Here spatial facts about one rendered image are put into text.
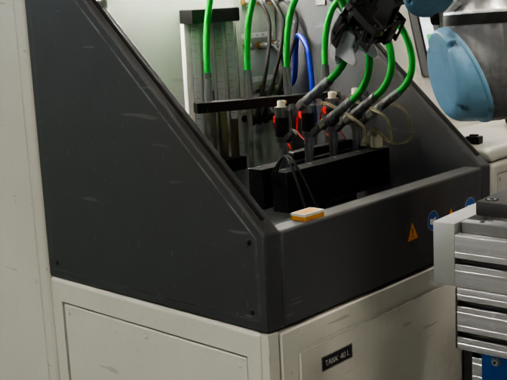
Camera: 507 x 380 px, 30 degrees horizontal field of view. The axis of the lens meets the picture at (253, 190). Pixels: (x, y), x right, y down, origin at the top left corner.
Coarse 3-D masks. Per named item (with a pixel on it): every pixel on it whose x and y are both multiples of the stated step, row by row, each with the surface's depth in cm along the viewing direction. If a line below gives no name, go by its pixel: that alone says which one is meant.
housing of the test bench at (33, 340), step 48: (0, 0) 181; (0, 48) 184; (0, 96) 187; (0, 144) 190; (0, 192) 193; (0, 240) 196; (0, 288) 200; (48, 288) 187; (0, 336) 203; (48, 336) 190
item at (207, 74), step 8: (208, 0) 191; (344, 0) 168; (208, 8) 191; (208, 16) 192; (208, 24) 193; (208, 32) 193; (208, 40) 194; (208, 48) 194; (208, 56) 195; (208, 64) 195; (344, 64) 170; (208, 72) 195; (336, 72) 172
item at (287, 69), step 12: (288, 12) 198; (288, 24) 199; (288, 36) 200; (288, 48) 200; (288, 60) 201; (288, 72) 201; (288, 84) 202; (384, 84) 185; (372, 96) 187; (360, 108) 190; (348, 120) 192
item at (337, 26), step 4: (348, 12) 161; (340, 16) 161; (344, 16) 161; (336, 20) 162; (340, 20) 161; (344, 20) 162; (336, 24) 162; (340, 24) 162; (344, 24) 161; (336, 28) 162; (340, 28) 162; (344, 28) 162; (348, 28) 163; (332, 32) 164; (336, 32) 163; (340, 32) 163; (332, 36) 165; (336, 36) 164; (340, 36) 164; (332, 40) 166; (336, 40) 165; (336, 44) 166
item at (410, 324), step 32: (384, 288) 170; (416, 288) 178; (448, 288) 186; (320, 320) 157; (352, 320) 164; (384, 320) 171; (416, 320) 179; (448, 320) 188; (288, 352) 151; (320, 352) 158; (352, 352) 164; (384, 352) 172; (416, 352) 180; (448, 352) 189
